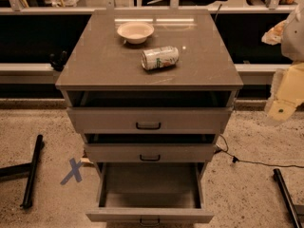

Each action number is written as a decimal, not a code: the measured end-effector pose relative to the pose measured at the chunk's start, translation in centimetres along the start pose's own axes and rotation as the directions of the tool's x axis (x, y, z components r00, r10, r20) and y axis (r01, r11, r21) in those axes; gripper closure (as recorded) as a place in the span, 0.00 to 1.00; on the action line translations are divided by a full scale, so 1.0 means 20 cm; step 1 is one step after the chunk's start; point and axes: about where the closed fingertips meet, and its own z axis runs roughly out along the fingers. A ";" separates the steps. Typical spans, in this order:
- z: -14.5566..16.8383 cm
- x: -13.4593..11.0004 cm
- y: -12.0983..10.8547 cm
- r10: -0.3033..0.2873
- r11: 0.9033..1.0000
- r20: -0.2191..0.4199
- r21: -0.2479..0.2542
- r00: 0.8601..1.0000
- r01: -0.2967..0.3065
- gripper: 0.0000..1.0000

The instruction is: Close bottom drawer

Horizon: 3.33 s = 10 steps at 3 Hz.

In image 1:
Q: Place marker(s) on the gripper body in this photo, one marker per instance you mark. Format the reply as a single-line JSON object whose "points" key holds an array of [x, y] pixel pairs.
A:
{"points": [[294, 38]]}

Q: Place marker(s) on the grey drawer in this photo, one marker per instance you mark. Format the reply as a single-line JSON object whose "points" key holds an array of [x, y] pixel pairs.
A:
{"points": [[167, 112], [150, 148], [150, 194]]}

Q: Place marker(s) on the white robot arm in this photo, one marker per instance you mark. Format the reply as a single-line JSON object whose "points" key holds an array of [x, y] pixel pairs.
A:
{"points": [[290, 34]]}

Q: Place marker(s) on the grey drawer cabinet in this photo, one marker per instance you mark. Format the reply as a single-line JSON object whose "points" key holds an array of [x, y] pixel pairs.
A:
{"points": [[105, 61]]}

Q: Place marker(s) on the black stand leg right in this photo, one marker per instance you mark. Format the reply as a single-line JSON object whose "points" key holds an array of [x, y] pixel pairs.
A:
{"points": [[295, 211]]}

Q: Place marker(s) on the black stand leg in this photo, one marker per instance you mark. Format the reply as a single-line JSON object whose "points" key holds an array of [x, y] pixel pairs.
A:
{"points": [[29, 169], [295, 211]]}

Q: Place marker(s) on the crushed soda can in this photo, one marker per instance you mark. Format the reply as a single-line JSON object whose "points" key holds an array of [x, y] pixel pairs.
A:
{"points": [[159, 57]]}

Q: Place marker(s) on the white bowl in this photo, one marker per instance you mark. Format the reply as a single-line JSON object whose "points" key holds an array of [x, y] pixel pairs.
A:
{"points": [[135, 32]]}

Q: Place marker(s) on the blue tape cross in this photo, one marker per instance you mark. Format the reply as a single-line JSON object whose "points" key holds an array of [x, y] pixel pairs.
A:
{"points": [[74, 172]]}

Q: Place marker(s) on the black stand leg left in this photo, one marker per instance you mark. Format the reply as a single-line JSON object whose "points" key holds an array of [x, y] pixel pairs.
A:
{"points": [[29, 169]]}

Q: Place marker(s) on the black clamp on rail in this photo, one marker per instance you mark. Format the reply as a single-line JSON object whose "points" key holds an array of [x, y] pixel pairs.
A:
{"points": [[58, 63]]}

